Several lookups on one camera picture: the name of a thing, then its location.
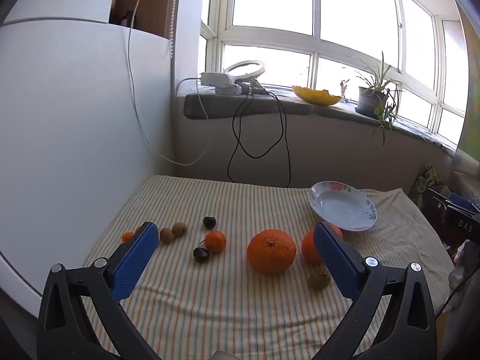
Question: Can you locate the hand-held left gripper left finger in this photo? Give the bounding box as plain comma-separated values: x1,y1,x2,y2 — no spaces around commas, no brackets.
37,222,162,360

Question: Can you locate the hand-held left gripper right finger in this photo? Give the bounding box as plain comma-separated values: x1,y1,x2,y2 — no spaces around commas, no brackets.
311,222,437,360

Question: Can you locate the greenish brown fruit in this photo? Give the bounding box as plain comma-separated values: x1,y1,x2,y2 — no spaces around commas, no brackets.
308,266,331,291

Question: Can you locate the small tangerine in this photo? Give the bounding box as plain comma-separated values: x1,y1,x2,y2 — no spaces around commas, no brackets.
121,226,142,243

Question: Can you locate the medium orange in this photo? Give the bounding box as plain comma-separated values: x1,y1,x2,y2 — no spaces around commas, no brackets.
301,225,343,265

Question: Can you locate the floral white plate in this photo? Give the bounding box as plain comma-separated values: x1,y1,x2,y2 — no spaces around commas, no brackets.
308,181,377,232

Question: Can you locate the large orange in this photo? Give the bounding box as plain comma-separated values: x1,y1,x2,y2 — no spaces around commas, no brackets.
246,229,297,274

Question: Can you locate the tangerine with stem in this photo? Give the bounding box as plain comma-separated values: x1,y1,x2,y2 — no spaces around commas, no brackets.
204,230,227,254

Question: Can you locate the striped cloth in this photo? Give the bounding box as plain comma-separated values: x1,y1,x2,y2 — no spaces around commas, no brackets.
80,174,456,360

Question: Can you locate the green patterned bag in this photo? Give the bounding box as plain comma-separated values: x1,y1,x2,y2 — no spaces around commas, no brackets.
409,163,443,207

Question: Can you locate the white plastic bag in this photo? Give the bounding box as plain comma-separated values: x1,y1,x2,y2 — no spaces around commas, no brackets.
448,240,480,308

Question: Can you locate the black box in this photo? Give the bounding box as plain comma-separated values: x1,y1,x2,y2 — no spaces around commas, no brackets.
442,202,480,241

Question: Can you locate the white refrigerator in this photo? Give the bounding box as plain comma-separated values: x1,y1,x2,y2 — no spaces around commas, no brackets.
0,0,176,319

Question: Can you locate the potted spider plant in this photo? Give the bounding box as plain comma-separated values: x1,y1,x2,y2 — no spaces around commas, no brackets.
350,52,406,147

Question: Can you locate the yellow bowl on sill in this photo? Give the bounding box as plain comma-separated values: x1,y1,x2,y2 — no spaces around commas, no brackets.
292,85,343,106

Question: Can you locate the grey windowsill cloth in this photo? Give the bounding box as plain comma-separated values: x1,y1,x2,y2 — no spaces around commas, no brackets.
184,86,460,158

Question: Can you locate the white headset device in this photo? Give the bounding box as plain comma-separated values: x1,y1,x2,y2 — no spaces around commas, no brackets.
199,72,242,96

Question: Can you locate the brown wooden wardrobe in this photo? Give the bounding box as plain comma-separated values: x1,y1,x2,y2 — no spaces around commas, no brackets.
109,0,181,40

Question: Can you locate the black cable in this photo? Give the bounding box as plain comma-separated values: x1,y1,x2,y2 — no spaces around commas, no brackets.
227,90,292,188

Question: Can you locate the white cable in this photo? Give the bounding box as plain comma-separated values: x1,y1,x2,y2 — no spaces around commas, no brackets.
127,0,211,167

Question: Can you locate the white ring light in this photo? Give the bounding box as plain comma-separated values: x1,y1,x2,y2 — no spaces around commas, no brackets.
224,60,267,83

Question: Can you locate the white window frame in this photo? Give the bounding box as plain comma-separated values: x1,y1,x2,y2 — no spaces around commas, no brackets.
200,0,469,145

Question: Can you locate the beaded blind cord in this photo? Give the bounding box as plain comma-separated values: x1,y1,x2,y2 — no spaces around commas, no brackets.
169,0,183,59

